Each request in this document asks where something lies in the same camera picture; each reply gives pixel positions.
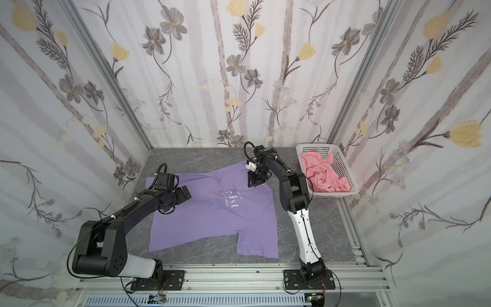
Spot purple t-shirt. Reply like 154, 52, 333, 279
148, 162, 279, 259

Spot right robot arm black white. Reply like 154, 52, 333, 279
243, 141, 327, 287

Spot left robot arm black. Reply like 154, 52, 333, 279
66, 163, 191, 281

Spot pink t-shirt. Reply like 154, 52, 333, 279
300, 151, 351, 193

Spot white plastic laundry basket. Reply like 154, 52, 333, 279
296, 143, 359, 198

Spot small circuit board left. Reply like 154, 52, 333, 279
147, 294, 167, 304

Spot small circuit board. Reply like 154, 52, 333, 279
147, 294, 167, 304
304, 292, 325, 307

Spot white ventilation grille strip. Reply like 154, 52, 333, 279
82, 294, 310, 306

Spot small circuit board right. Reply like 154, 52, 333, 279
304, 292, 325, 307

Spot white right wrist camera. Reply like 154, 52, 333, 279
246, 161, 257, 172

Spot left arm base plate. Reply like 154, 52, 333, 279
130, 270, 185, 292

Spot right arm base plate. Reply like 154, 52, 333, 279
283, 269, 336, 290

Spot aluminium front rail frame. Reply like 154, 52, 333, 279
75, 262, 397, 306

